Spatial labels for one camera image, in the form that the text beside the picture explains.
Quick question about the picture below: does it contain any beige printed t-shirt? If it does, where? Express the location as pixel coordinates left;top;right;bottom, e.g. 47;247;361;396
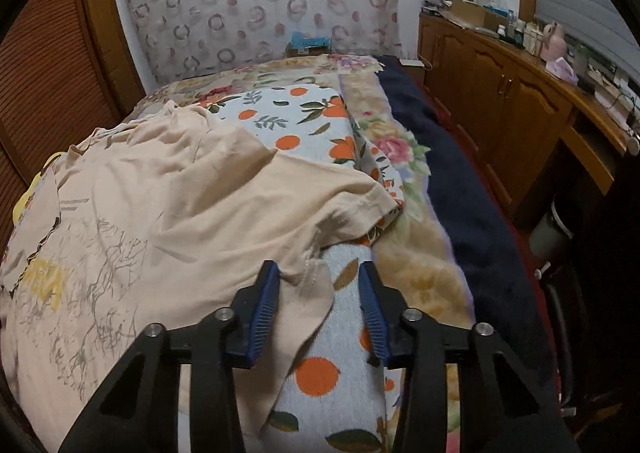
1;103;400;452

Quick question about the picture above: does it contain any dark blue blanket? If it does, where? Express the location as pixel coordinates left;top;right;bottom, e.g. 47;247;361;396
378;56;556;389

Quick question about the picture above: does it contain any orange print white blanket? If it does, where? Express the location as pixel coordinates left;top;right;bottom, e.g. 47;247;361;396
206;84;404;452

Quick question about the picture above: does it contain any floral bed quilt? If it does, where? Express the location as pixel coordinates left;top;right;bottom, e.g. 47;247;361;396
124;53;476;453

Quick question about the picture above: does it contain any yellow plush toy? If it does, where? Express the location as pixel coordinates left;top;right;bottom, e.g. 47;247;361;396
12;152;64;227

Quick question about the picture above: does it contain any wooden sideboard cabinet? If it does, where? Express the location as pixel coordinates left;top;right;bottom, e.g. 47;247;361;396
418;14;627;214

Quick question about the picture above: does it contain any pink tissue pack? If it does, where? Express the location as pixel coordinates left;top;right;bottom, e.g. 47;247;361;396
544;57;578;86

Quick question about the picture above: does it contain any brown louvered wardrobe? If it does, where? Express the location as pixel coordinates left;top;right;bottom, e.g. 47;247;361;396
1;0;145;242

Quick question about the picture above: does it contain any pink bottle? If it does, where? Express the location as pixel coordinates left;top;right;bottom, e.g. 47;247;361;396
540;22;566;63

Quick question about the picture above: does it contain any cardboard box on sideboard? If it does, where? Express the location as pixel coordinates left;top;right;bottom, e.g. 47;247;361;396
442;0;508;31

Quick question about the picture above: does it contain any blue item on box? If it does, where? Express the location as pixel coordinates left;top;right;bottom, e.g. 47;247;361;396
285;31;332;57

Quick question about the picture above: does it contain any grey window blind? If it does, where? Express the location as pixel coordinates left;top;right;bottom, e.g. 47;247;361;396
536;0;639;80

